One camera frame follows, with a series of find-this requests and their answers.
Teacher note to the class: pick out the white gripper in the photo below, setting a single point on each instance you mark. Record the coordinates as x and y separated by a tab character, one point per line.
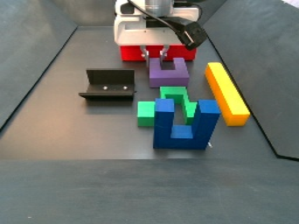
157	22

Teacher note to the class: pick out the purple U-shaped block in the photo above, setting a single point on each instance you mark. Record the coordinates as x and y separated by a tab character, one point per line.
174	77

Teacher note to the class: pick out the red board with cutouts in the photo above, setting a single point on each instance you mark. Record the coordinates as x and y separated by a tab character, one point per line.
131	52

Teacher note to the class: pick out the black angled fixture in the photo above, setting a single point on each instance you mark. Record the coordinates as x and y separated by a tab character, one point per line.
110	84

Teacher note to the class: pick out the green cross-shaped block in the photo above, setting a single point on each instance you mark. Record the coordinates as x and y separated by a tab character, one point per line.
177	93

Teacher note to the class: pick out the yellow long block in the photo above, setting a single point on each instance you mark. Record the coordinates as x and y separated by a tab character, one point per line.
231	104

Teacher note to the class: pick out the blue U-shaped block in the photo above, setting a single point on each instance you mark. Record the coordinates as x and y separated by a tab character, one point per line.
185	137

